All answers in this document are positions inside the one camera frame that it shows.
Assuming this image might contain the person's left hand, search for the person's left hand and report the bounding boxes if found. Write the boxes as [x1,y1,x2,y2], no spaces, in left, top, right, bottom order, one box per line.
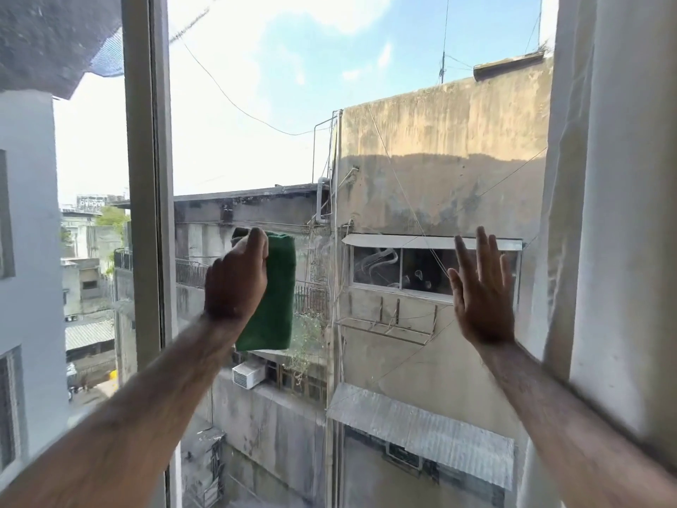
[203,226,269,326]

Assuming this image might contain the person's right hand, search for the person's right hand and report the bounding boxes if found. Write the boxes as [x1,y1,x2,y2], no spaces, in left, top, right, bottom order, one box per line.
[448,225,517,349]

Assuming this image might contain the green cleaning cloth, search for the green cleaning cloth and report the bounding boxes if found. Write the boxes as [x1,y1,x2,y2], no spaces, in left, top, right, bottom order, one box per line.
[231,227,297,352]

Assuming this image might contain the person's left forearm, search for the person's left forearm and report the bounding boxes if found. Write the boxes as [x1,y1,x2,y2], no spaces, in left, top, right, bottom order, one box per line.
[0,312,249,508]

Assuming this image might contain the person's right forearm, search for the person's right forearm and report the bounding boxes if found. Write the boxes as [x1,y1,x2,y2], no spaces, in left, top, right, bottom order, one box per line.
[475,339,677,508]

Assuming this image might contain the white window awning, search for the white window awning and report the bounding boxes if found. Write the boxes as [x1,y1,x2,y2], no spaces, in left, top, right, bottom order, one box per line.
[342,233,524,253]

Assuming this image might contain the white drain pipe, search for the white drain pipe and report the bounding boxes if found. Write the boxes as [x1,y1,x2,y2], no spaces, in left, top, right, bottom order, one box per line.
[310,177,333,226]

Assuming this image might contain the metal window rack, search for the metal window rack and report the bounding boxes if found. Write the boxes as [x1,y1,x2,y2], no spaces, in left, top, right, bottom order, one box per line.
[335,297,439,347]

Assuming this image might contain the beige concrete building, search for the beige concrete building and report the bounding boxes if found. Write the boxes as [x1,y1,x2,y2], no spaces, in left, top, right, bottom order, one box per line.
[327,50,554,508]

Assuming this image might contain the white curtain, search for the white curtain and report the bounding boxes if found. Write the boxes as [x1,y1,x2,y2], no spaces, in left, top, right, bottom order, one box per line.
[516,0,677,508]

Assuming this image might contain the white air conditioner unit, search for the white air conditioner unit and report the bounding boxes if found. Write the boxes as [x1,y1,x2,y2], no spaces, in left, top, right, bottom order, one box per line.
[232,362,267,390]

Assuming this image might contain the corrugated metal awning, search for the corrugated metal awning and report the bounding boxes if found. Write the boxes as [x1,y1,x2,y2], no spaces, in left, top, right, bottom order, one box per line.
[326,383,515,491]

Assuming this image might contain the green tree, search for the green tree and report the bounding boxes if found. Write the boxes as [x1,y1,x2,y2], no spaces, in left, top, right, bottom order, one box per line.
[95,206,131,228]

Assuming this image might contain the grey weathered building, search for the grey weathered building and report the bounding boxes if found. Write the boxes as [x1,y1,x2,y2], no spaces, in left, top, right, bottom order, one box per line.
[172,183,335,508]

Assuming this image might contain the thin roof antenna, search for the thin roof antenna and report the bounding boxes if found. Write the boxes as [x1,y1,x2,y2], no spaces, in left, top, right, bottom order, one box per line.
[438,0,451,85]

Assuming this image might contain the white building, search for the white building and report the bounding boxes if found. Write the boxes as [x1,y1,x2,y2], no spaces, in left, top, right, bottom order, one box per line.
[0,90,71,474]

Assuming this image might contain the dark safety net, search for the dark safety net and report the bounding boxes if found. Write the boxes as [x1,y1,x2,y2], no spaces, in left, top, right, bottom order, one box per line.
[0,0,126,101]

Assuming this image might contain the grey window frame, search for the grey window frame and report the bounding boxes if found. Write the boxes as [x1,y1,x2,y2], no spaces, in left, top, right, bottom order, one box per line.
[121,0,184,508]

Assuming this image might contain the black overhead cable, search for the black overhead cable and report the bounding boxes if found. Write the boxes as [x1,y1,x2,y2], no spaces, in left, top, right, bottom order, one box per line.
[168,27,335,137]

